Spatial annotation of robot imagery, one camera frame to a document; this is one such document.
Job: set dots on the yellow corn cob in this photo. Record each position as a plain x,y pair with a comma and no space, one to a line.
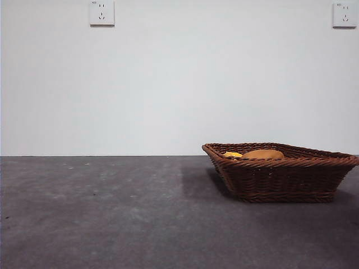
232,154

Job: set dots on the brown potato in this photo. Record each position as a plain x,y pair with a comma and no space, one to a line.
263,154

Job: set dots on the white wall socket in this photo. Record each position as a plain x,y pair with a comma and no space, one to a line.
345,15
101,13

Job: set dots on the brown woven wicker basket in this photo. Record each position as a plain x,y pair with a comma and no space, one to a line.
280,179

